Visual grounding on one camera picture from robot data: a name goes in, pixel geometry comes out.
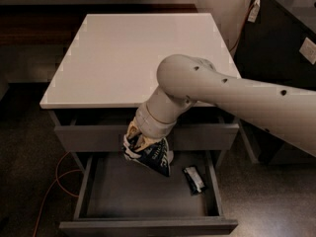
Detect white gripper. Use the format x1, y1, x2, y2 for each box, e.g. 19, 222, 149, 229
126, 103, 176, 152

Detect blue chip bag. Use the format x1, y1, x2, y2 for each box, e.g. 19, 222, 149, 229
123, 135, 174, 177

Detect grey drawer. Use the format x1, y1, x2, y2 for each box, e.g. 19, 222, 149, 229
60, 151, 238, 237
54, 107, 239, 152

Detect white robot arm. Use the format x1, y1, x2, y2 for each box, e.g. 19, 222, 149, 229
125, 54, 316, 156

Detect grey top drawer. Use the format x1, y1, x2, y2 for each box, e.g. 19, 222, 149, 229
54, 107, 239, 152

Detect grey drawer cabinet white top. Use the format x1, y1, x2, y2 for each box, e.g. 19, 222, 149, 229
39, 12, 253, 170

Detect small black snack packet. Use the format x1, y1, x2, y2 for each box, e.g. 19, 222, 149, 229
183, 166, 207, 195

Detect dark wooden bench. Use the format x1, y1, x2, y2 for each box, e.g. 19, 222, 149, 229
0, 4, 198, 45

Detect black side cabinet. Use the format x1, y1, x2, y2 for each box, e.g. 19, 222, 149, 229
233, 0, 316, 165

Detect orange cable on floor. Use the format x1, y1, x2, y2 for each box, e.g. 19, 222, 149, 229
32, 152, 82, 237

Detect white cable tag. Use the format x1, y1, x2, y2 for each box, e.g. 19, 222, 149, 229
248, 0, 260, 23

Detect white wall outlet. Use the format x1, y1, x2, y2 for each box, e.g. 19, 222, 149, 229
299, 38, 316, 64

